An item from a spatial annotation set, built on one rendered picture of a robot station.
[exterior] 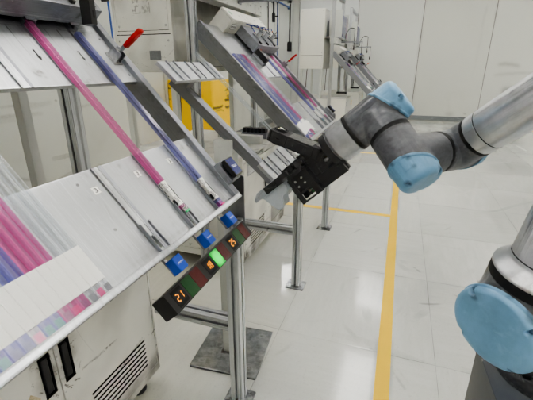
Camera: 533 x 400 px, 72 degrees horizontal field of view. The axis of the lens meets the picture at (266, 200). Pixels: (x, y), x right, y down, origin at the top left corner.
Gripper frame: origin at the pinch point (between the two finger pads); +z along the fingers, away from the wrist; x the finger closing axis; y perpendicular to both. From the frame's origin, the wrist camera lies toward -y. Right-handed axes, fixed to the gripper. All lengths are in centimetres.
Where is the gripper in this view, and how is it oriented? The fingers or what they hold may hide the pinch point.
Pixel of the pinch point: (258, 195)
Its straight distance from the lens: 81.0
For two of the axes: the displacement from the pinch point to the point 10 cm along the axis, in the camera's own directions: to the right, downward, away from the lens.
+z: -7.0, 5.5, 4.6
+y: 6.3, 7.7, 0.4
